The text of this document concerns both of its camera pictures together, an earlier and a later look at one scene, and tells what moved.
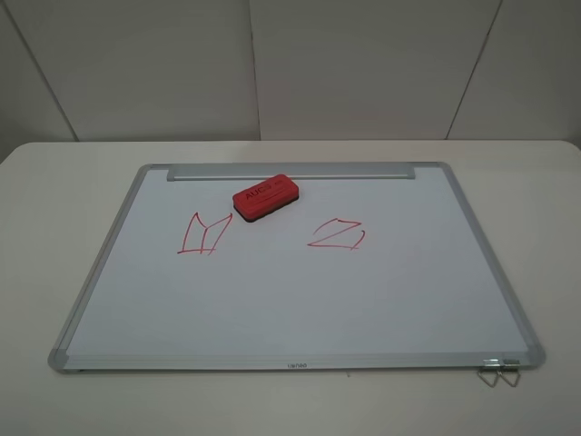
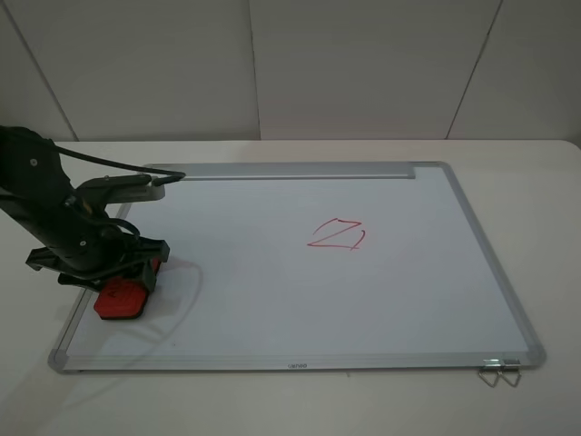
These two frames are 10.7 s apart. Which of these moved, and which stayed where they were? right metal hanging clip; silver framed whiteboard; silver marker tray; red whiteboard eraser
Moved: red whiteboard eraser
Stayed: silver marker tray; right metal hanging clip; silver framed whiteboard
